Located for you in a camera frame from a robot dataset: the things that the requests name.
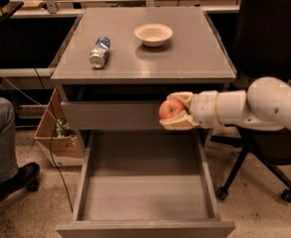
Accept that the black office chair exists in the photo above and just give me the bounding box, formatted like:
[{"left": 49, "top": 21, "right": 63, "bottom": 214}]
[{"left": 208, "top": 0, "right": 291, "bottom": 202}]

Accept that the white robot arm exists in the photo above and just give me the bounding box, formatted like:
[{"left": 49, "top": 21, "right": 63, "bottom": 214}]
[{"left": 159, "top": 77, "right": 291, "bottom": 131}]

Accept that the black shoe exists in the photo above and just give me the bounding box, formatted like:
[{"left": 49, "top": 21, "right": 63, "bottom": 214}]
[{"left": 0, "top": 163, "right": 41, "bottom": 201}]

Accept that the red apple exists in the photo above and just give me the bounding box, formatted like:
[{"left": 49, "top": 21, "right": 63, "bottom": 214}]
[{"left": 159, "top": 98, "right": 185, "bottom": 119}]

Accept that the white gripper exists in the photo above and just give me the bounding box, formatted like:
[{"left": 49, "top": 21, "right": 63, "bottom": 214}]
[{"left": 160, "top": 91, "right": 219, "bottom": 131}]

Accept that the silver blue soda can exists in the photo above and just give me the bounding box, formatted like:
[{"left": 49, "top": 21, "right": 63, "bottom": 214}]
[{"left": 89, "top": 37, "right": 110, "bottom": 68}]

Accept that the black cable on floor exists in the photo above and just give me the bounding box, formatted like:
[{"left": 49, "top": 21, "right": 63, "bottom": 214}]
[{"left": 32, "top": 67, "right": 74, "bottom": 213}]

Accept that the cardboard box with items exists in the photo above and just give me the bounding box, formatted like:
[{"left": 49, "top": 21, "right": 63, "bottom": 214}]
[{"left": 34, "top": 88, "right": 84, "bottom": 167}]

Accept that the grey drawer cabinet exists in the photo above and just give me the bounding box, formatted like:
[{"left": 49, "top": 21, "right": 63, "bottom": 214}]
[{"left": 50, "top": 6, "right": 237, "bottom": 151}]

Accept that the person leg in jeans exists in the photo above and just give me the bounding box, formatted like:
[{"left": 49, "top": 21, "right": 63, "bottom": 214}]
[{"left": 0, "top": 97, "right": 18, "bottom": 183}]

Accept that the grey top drawer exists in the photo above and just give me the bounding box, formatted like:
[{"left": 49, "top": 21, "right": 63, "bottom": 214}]
[{"left": 62, "top": 101, "right": 162, "bottom": 130}]

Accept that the white paper bowl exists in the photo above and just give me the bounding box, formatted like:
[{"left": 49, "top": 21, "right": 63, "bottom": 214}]
[{"left": 134, "top": 24, "right": 173, "bottom": 48}]

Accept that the open middle drawer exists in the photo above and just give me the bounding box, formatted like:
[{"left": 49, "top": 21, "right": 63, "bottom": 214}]
[{"left": 57, "top": 131, "right": 235, "bottom": 238}]

